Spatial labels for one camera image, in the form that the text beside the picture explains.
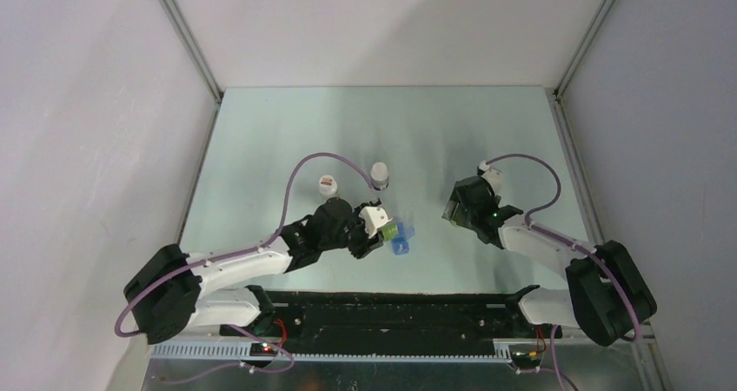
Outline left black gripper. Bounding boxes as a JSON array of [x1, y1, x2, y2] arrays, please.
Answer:
[[320, 202, 384, 259]]

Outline green pill bottle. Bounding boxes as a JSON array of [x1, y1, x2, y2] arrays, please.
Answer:
[[380, 222, 400, 242]]

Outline blue pill organizer box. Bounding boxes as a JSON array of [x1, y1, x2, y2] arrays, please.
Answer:
[[390, 221, 415, 255]]

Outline white bottle orange label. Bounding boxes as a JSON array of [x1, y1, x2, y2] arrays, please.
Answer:
[[318, 175, 339, 199]]

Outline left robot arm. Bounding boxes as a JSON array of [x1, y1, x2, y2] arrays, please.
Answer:
[[123, 197, 393, 345]]

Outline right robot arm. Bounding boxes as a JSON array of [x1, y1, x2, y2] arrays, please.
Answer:
[[442, 176, 658, 347]]

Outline white pill bottle blue label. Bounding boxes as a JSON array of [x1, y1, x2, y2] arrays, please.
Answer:
[[369, 162, 389, 191]]

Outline left control board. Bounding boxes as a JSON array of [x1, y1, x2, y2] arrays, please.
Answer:
[[249, 342, 281, 357]]

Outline control board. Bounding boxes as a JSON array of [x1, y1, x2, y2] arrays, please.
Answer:
[[249, 342, 281, 357], [510, 351, 544, 361]]

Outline right control board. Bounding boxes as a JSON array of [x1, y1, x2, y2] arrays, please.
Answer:
[[510, 351, 544, 361]]

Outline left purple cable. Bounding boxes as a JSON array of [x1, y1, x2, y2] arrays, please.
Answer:
[[114, 152, 382, 372]]

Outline purple cable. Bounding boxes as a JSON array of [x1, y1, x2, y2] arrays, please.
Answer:
[[483, 153, 643, 391], [114, 152, 382, 372]]

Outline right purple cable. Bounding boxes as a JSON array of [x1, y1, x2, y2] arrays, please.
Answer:
[[483, 153, 643, 391]]

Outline right aluminium frame post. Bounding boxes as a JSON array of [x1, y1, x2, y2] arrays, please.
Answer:
[[553, 0, 618, 102]]

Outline aluminium frame post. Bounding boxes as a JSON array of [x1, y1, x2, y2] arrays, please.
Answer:
[[158, 0, 224, 104], [553, 0, 618, 102]]

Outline left aluminium frame post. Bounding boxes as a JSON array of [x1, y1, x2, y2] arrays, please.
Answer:
[[158, 0, 224, 104]]

